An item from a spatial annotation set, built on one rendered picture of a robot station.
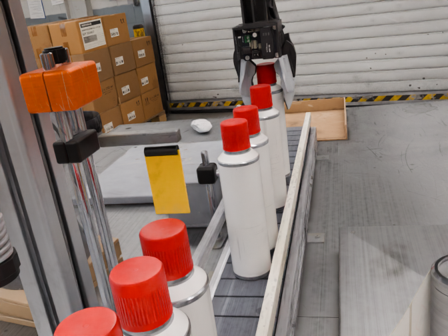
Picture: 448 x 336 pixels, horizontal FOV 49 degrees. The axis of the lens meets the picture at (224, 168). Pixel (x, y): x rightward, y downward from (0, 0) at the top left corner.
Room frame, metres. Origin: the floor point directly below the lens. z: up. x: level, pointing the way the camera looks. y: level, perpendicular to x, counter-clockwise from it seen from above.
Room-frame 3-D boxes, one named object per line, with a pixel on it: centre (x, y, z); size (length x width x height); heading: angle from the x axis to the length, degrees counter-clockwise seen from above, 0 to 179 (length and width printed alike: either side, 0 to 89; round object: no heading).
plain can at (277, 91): (0.85, -0.09, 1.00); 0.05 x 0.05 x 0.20
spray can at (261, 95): (0.77, -0.07, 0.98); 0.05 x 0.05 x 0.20
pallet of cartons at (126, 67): (4.67, 1.13, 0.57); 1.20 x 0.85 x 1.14; 156
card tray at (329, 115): (1.38, -0.24, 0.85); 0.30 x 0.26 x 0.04; 165
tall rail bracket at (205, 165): (0.76, 0.01, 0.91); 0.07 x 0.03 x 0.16; 75
